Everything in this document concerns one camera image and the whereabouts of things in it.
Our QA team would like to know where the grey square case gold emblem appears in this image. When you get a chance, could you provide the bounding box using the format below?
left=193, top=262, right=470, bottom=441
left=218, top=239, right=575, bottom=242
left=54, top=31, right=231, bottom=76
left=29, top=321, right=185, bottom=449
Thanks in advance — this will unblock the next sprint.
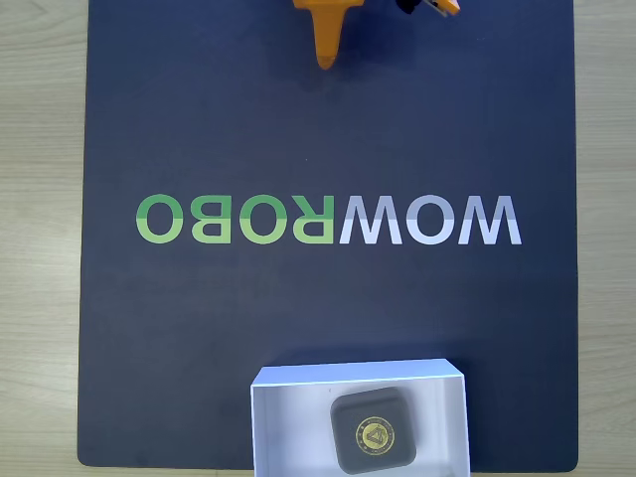
left=329, top=387, right=419, bottom=474

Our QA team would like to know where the dark blue WOWROBO mat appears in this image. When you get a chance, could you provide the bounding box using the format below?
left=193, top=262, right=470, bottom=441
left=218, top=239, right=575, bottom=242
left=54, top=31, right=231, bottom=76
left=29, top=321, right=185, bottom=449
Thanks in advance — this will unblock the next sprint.
left=77, top=0, right=580, bottom=471

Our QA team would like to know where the white cardboard box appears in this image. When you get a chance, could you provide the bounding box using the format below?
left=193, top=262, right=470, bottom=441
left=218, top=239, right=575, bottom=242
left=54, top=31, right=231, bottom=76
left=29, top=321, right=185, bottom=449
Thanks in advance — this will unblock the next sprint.
left=249, top=358, right=471, bottom=477

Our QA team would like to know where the orange gripper camera mount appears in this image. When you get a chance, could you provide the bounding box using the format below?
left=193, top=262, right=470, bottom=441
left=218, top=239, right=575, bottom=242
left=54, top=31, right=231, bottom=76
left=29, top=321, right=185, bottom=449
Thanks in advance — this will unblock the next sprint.
left=395, top=0, right=462, bottom=19

